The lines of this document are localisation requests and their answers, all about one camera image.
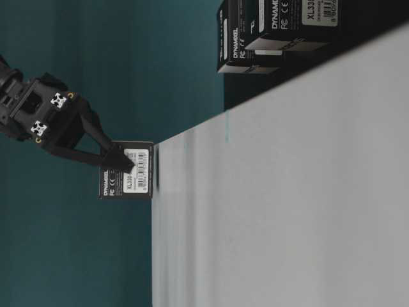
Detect black base board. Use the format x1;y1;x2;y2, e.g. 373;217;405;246
223;41;323;112

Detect black dynamixel box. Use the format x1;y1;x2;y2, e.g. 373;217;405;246
98;141;154;200
279;0;341;43
217;1;284;74
245;0;307;51

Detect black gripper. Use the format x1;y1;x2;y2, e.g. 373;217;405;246
6;72;135;171

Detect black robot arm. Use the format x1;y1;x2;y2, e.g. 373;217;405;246
1;59;135;173

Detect white base board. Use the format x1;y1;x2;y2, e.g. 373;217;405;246
151;24;408;306

